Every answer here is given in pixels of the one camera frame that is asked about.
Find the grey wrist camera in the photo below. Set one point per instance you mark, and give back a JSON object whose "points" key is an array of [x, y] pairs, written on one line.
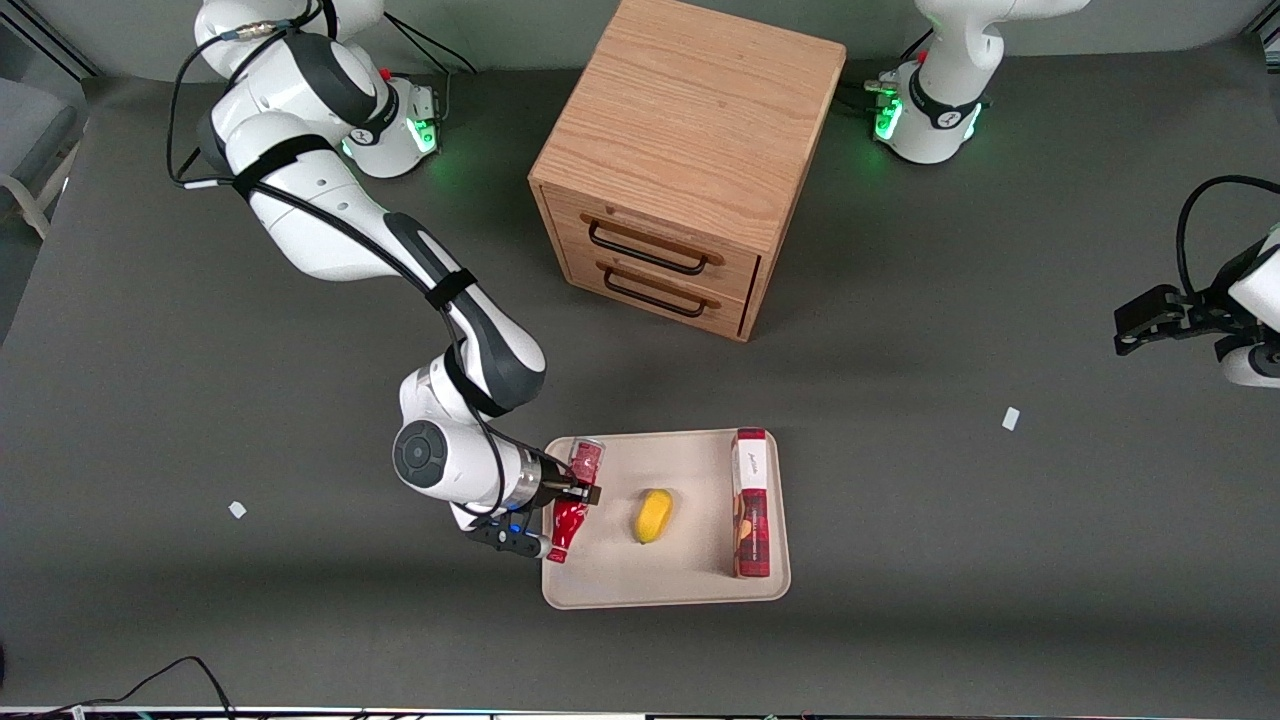
{"points": [[510, 538], [1250, 365]]}

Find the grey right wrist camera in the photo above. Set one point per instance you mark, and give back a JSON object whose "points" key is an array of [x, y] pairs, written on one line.
{"points": [[510, 538]]}

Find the wooden two-drawer cabinet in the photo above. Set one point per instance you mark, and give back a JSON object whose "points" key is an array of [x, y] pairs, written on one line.
{"points": [[690, 130]]}

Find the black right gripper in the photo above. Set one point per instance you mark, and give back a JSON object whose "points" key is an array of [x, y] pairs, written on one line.
{"points": [[551, 488]]}

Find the red ketchup bottle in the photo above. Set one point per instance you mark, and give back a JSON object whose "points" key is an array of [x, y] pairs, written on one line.
{"points": [[567, 522]]}

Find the yellow lemon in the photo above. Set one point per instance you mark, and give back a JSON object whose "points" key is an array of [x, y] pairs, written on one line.
{"points": [[653, 516]]}

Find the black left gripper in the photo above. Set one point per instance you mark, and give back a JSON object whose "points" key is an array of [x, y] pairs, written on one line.
{"points": [[1203, 310]]}

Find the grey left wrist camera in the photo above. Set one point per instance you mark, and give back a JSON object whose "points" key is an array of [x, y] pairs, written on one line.
{"points": [[1250, 365]]}

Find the grey white chair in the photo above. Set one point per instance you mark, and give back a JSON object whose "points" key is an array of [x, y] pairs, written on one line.
{"points": [[30, 130]]}

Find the red white snack box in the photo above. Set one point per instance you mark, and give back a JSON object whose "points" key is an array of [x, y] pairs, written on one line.
{"points": [[751, 510]]}

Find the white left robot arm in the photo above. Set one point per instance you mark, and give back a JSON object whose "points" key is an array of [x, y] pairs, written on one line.
{"points": [[950, 90]]}

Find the beige rectangular tray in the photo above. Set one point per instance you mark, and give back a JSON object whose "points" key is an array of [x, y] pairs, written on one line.
{"points": [[690, 470]]}

